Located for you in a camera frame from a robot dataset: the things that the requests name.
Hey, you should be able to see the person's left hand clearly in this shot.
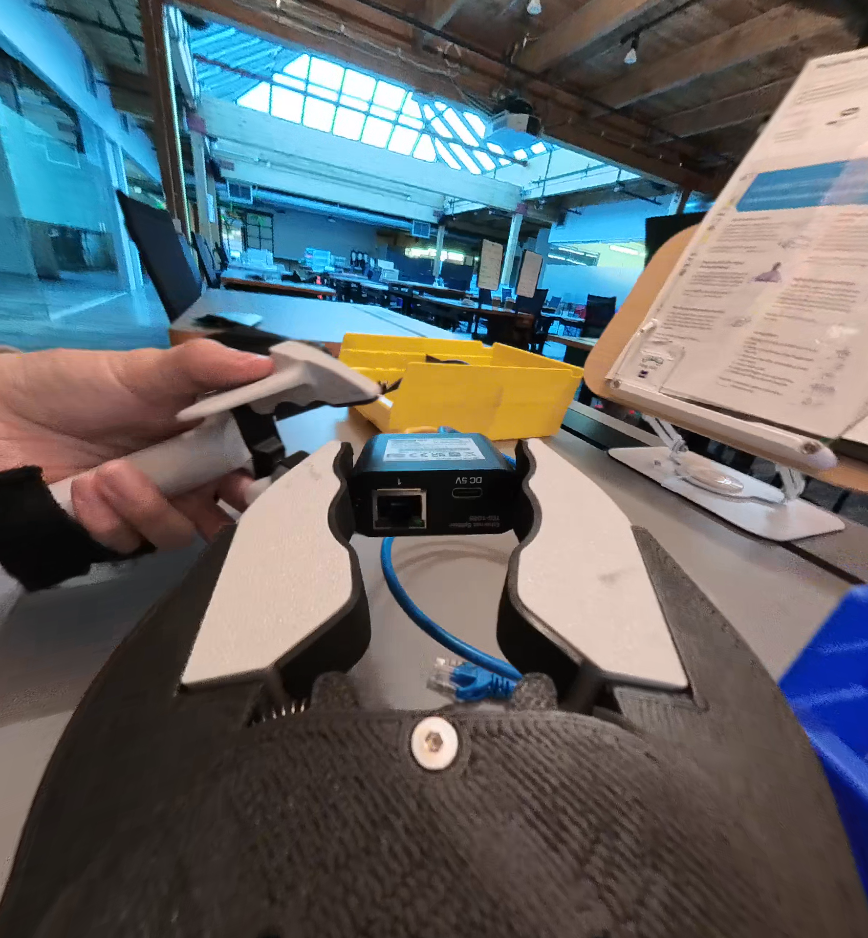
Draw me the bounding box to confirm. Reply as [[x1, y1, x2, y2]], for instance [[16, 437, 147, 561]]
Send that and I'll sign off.
[[0, 339, 275, 554]]

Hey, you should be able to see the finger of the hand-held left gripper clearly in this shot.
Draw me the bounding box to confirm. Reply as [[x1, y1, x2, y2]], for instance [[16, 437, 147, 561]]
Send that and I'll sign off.
[[177, 341, 392, 424]]

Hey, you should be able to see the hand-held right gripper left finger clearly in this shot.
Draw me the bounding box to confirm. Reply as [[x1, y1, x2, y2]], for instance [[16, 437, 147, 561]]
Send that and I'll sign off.
[[179, 440, 372, 697]]

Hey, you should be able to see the black monitor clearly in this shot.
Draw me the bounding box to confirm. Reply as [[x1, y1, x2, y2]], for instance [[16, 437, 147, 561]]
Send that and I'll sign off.
[[645, 213, 708, 269], [115, 191, 205, 323]]

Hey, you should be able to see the grey table with wooden edge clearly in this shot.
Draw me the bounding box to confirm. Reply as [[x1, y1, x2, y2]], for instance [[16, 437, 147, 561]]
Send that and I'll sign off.
[[169, 288, 472, 349]]

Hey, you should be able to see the blue ethernet cable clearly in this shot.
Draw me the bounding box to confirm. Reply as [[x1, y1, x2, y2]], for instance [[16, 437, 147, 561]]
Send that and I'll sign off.
[[380, 425, 524, 703]]

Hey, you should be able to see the yellow plastic storage bin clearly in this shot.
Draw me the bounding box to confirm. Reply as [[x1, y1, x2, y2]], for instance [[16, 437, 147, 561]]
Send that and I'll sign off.
[[339, 332, 585, 438]]

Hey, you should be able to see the ceiling projector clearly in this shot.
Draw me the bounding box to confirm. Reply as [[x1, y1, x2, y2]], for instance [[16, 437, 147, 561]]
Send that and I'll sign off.
[[489, 99, 546, 138]]

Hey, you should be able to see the row of dark work tables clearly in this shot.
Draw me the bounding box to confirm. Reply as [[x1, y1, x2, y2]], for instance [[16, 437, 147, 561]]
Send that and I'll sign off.
[[221, 264, 598, 353]]

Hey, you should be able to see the black ethernet splitter box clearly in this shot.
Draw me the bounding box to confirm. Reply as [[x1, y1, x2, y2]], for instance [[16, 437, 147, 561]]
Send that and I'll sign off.
[[347, 432, 517, 538]]

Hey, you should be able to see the light grey desk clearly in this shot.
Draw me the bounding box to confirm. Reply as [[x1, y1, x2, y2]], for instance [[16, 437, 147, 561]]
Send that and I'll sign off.
[[0, 406, 868, 938]]

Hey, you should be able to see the blue plastic storage bin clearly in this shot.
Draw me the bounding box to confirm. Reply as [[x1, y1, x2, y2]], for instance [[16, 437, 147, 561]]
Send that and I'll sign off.
[[779, 581, 868, 938]]

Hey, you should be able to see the printed instruction sheet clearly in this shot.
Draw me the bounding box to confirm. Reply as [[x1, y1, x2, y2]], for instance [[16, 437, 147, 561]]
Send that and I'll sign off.
[[610, 40, 868, 441]]

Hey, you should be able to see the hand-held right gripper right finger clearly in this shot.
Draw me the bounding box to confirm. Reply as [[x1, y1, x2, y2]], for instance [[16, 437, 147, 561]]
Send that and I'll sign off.
[[496, 437, 692, 696]]

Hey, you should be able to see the skylight window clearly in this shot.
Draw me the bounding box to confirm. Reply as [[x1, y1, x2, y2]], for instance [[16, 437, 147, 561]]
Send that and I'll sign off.
[[236, 51, 552, 173]]

